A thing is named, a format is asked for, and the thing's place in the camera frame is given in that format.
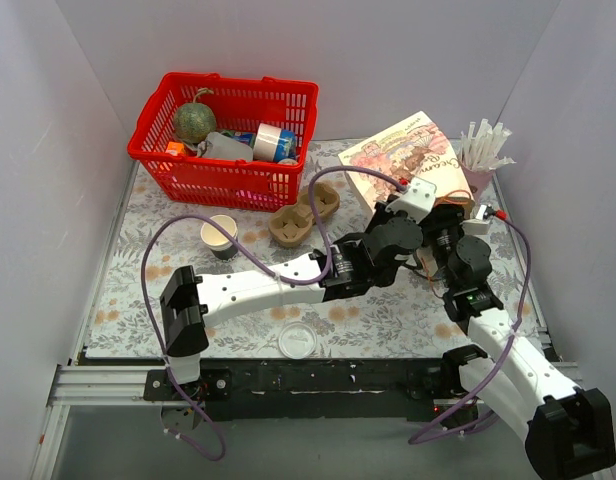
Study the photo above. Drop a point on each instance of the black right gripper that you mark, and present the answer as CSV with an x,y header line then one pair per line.
x,y
448,236

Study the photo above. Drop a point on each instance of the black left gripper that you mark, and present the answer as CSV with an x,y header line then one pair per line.
x,y
389,231

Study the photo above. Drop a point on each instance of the kraft paper bag orange handles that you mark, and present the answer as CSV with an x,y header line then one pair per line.
x,y
416,149

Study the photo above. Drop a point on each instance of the white plastic coffee lid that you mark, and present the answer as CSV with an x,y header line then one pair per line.
x,y
297,341

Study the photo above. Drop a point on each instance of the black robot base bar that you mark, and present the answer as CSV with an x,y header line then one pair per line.
x,y
231,389

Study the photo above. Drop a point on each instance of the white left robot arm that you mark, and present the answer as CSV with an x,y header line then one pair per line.
x,y
191,303

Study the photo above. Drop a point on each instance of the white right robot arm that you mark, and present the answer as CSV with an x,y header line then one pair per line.
x,y
567,431

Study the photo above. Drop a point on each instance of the pink straw holder cup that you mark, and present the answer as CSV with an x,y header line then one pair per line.
x,y
477,181

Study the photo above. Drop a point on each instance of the brown pulp cup carrier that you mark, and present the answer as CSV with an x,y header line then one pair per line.
x,y
292,224

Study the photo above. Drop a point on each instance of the white wrapped straws bundle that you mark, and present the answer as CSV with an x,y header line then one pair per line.
x,y
480,147

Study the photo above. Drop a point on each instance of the blue white can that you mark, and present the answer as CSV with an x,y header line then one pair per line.
x,y
274,144

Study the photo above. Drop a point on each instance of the empty dark paper cup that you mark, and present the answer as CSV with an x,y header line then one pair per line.
x,y
220,245

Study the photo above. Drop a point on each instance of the grey pouch package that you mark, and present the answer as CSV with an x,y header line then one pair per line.
x,y
221,147

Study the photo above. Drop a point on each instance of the red plastic shopping basket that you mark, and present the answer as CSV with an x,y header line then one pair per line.
x,y
240,106

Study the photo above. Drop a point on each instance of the green round melon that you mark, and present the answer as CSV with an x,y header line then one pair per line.
x,y
194,120

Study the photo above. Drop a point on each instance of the orange small carton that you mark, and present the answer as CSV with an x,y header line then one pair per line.
x,y
176,149

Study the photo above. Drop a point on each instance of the floral patterned table mat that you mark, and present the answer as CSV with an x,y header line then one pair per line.
x,y
157,236

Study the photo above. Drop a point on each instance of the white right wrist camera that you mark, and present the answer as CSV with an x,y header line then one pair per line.
x,y
480,224

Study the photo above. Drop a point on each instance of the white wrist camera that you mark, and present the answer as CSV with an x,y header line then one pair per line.
x,y
416,201
480,224

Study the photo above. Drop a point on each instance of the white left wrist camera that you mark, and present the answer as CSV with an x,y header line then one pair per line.
x,y
416,201

